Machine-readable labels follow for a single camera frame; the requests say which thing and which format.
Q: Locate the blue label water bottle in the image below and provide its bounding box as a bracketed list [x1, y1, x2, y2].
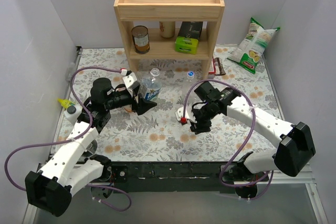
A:
[139, 68, 162, 101]

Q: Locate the clear plastic bottle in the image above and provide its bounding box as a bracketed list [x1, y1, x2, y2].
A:
[181, 75, 196, 107]

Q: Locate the blue white bottle cap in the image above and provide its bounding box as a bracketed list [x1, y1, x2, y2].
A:
[187, 71, 195, 80]

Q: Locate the orange drink bottle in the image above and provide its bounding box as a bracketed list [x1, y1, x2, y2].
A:
[123, 105, 135, 113]

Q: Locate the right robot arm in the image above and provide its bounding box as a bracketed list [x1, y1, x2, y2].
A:
[191, 81, 316, 181]

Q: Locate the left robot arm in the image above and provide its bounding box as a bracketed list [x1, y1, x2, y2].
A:
[25, 73, 156, 217]

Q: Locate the white bottle grey cap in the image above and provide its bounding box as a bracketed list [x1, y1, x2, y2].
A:
[64, 104, 82, 125]

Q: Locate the yellow squeeze bottle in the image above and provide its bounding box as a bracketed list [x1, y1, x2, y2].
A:
[57, 99, 76, 109]

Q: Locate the floral patterned table mat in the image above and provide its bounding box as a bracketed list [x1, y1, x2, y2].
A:
[74, 45, 283, 161]

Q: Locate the dark red snack bar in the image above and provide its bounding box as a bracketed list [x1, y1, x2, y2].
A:
[208, 57, 226, 78]

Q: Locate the brown tin can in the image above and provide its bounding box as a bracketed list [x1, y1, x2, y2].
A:
[131, 25, 150, 54]

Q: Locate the cream cylindrical jar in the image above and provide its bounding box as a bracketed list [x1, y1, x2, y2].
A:
[160, 22, 175, 38]

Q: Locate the green wipes pack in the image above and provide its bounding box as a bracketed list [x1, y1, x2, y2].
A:
[175, 36, 199, 55]

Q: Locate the green chips bag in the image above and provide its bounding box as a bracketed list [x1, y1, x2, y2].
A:
[228, 17, 280, 74]

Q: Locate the black box on shelf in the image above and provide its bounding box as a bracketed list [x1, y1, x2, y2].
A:
[178, 22, 203, 40]

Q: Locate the wooden shelf rack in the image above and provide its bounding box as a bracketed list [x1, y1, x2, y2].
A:
[114, 0, 225, 79]

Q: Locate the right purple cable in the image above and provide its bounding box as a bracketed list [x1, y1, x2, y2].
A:
[182, 79, 275, 200]

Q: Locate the purple cable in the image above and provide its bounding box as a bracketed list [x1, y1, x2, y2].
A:
[4, 66, 132, 212]
[182, 79, 275, 200]

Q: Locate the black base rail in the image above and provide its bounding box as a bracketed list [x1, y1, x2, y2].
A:
[93, 161, 269, 198]

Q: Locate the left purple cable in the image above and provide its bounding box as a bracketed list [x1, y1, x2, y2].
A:
[4, 66, 132, 212]

